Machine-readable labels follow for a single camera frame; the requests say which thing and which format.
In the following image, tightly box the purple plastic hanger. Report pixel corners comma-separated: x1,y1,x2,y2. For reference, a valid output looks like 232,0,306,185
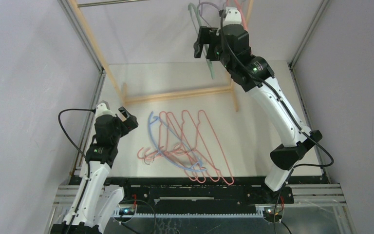
197,0,221,19

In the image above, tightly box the green plastic hanger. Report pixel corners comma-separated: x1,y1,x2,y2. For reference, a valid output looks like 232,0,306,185
188,3,216,80

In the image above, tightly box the blue plastic hanger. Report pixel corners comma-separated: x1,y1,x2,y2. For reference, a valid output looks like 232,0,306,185
148,112,207,173

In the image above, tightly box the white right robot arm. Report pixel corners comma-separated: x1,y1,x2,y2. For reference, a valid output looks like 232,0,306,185
193,24,322,203

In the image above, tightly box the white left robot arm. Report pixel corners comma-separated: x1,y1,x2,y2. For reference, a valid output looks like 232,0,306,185
50,102,138,234

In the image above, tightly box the pink hanger on rod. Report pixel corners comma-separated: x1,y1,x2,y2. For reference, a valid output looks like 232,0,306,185
223,0,248,31

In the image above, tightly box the metal hanging rod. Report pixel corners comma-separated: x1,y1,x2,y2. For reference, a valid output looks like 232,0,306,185
76,0,148,8

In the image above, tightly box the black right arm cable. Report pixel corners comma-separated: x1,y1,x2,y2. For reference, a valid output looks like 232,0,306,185
218,9,335,234

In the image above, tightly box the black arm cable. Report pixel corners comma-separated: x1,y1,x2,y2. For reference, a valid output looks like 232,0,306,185
57,108,96,234
218,9,335,234

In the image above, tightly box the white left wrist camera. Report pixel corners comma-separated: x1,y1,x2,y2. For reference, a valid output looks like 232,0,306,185
95,100,114,118

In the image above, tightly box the wooden hanger rack frame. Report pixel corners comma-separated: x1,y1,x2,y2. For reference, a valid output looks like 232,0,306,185
67,0,253,111

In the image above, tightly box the pink wire hanger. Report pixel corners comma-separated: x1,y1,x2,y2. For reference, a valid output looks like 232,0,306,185
175,110,235,186
137,111,220,183
138,110,235,185
136,111,208,184

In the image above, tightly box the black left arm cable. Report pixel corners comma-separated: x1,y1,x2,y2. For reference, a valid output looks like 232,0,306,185
57,108,96,234

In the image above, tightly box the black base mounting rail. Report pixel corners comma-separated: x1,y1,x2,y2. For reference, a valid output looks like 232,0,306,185
69,175,330,215

